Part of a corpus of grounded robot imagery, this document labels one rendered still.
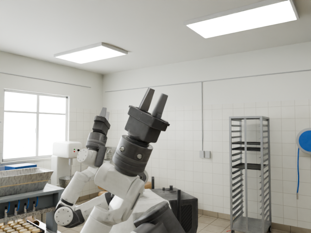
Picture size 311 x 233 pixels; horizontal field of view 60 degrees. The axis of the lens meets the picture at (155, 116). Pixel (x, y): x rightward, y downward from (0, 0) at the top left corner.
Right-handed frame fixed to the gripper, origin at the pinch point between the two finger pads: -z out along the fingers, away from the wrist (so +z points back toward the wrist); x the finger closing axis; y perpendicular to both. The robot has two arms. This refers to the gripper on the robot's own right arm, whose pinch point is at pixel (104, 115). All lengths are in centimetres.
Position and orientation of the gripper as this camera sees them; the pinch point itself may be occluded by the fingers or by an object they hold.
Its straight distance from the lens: 136.8
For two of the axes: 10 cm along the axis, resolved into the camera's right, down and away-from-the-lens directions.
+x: -1.3, -4.2, -9.0
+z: -1.9, 9.0, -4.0
